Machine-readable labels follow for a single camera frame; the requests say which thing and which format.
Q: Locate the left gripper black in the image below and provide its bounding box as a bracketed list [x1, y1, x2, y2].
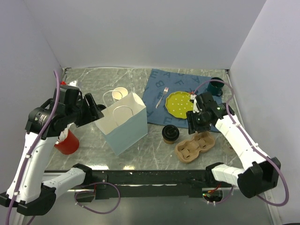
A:
[66, 93, 104, 128]

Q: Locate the red cup holder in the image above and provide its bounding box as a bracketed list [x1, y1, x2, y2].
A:
[54, 130, 79, 155]

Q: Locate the stack of black lids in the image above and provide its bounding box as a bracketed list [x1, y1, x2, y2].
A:
[97, 104, 106, 111]

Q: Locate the yellow plate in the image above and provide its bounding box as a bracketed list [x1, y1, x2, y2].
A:
[165, 91, 193, 119]

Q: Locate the stack of brown paper cups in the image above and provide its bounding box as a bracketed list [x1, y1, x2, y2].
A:
[112, 87, 128, 102]

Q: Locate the blue letter-print cloth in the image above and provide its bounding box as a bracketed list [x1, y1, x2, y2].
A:
[142, 69, 211, 128]

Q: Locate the silver fork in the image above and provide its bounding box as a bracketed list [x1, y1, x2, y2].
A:
[156, 87, 169, 108]

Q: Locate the brown cardboard cup carrier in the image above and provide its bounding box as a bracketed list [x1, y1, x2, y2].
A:
[174, 131, 215, 164]

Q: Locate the single brown paper cup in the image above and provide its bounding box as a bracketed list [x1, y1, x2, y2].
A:
[163, 138, 177, 144]

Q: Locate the dark green enamel mug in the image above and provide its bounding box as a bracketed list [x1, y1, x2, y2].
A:
[207, 77, 225, 97]

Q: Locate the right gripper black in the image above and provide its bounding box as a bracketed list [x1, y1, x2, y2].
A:
[186, 109, 211, 135]

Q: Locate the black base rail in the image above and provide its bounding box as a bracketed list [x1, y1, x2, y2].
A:
[46, 164, 235, 200]

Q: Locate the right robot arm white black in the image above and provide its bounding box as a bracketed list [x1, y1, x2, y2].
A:
[186, 92, 281, 198]

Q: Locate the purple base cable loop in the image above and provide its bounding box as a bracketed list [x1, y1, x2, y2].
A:
[74, 181, 121, 214]

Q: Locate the light blue paper bag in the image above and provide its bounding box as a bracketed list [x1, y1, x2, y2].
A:
[95, 92, 148, 156]

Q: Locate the black cup lid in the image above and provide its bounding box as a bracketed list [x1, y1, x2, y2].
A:
[162, 125, 180, 139]

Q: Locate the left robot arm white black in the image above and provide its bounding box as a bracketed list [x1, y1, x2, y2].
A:
[0, 85, 104, 216]

